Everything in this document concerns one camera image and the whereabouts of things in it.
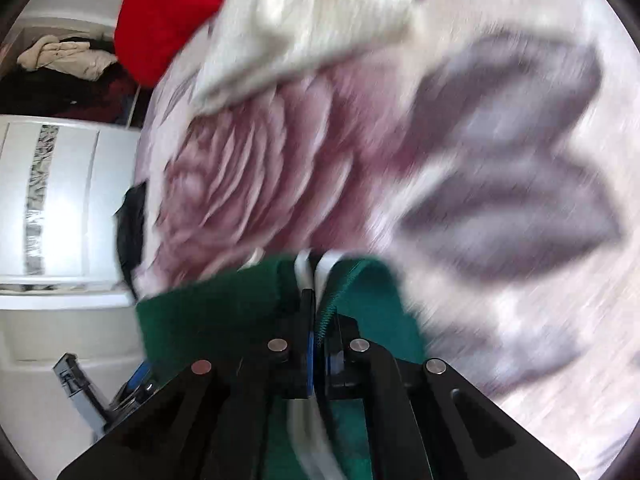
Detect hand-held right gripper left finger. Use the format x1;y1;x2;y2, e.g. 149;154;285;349
57;289;318;480

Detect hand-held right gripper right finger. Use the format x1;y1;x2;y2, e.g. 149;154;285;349
320;314;582;480

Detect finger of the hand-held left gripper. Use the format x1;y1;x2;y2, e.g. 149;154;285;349
107;359;157;413

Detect green varsity jacket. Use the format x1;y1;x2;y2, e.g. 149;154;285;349
135;250;426;480

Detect black cloth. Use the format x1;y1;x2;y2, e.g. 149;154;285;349
114;182;150;303

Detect purple floral blanket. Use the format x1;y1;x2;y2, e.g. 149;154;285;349
135;0;640;480

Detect cream fleece cloth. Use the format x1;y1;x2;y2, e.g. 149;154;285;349
190;0;417;117

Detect beige crumpled garment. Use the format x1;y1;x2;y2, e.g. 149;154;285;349
16;34;120;82

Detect red quilt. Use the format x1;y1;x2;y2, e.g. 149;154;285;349
114;0;247;87

